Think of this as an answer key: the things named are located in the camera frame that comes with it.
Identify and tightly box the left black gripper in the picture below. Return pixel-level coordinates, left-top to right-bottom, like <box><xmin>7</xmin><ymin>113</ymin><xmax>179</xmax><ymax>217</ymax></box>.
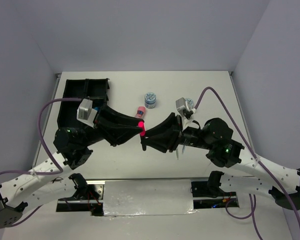
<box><xmin>81</xmin><ymin>104</ymin><xmax>145</xmax><ymax>148</ymax></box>

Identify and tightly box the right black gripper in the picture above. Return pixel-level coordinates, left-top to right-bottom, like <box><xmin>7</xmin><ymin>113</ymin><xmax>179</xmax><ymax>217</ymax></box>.
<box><xmin>139</xmin><ymin>111</ymin><xmax>212</xmax><ymax>153</ymax></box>

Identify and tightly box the pink highlighter cap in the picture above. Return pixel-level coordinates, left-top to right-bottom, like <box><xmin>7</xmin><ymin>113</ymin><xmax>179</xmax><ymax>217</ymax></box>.
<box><xmin>138</xmin><ymin>121</ymin><xmax>146</xmax><ymax>135</ymax></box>

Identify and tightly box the pink highlighter marker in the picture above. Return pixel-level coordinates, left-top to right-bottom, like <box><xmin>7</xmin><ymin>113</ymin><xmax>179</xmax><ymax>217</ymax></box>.
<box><xmin>140</xmin><ymin>133</ymin><xmax>146</xmax><ymax>139</ymax></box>

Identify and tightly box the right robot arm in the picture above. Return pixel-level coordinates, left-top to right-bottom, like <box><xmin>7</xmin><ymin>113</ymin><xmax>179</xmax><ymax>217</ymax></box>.
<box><xmin>140</xmin><ymin>113</ymin><xmax>300</xmax><ymax>210</ymax></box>

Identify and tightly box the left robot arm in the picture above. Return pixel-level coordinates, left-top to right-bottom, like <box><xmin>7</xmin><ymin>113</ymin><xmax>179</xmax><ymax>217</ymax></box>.
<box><xmin>0</xmin><ymin>99</ymin><xmax>146</xmax><ymax>229</ymax></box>

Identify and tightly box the blue pen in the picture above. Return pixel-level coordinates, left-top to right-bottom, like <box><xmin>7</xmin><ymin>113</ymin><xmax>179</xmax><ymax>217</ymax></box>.
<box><xmin>181</xmin><ymin>145</ymin><xmax>186</xmax><ymax>155</ymax></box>

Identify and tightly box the pink-capped clear tube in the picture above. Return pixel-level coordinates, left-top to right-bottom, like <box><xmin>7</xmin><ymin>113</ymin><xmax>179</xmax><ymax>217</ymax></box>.
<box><xmin>135</xmin><ymin>106</ymin><xmax>146</xmax><ymax>119</ymax></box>

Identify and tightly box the blue-lidded jar right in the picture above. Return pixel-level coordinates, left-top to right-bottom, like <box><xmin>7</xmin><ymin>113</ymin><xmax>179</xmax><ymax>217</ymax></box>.
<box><xmin>185</xmin><ymin>98</ymin><xmax>195</xmax><ymax>109</ymax></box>

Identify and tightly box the blue-lidded jar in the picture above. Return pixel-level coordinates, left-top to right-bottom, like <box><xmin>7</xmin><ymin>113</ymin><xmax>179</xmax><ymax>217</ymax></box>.
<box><xmin>185</xmin><ymin>98</ymin><xmax>195</xmax><ymax>109</ymax></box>
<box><xmin>144</xmin><ymin>92</ymin><xmax>157</xmax><ymax>109</ymax></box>

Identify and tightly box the blue-lidded jar left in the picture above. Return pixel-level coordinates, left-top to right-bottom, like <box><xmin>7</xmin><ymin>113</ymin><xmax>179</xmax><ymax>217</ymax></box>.
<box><xmin>144</xmin><ymin>92</ymin><xmax>157</xmax><ymax>109</ymax></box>

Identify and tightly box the black four-compartment organizer tray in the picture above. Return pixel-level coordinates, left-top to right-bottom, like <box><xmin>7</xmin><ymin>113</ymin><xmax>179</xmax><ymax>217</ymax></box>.
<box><xmin>57</xmin><ymin>78</ymin><xmax>112</xmax><ymax>131</ymax></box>

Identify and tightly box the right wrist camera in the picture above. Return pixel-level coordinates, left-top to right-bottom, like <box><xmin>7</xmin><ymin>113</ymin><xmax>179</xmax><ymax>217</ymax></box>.
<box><xmin>175</xmin><ymin>97</ymin><xmax>197</xmax><ymax>129</ymax></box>

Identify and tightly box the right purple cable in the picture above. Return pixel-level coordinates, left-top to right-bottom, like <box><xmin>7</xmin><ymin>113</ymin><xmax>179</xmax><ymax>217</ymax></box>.
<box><xmin>194</xmin><ymin>86</ymin><xmax>300</xmax><ymax>240</ymax></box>

